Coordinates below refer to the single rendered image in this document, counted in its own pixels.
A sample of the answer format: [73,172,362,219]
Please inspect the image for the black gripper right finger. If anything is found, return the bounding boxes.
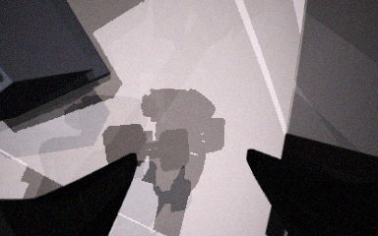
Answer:
[246,149,378,236]

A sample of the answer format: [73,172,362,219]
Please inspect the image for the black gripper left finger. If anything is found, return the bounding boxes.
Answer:
[0,153,138,236]

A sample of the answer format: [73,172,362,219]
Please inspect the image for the grey sloped panel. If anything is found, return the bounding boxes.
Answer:
[0,0,110,122]

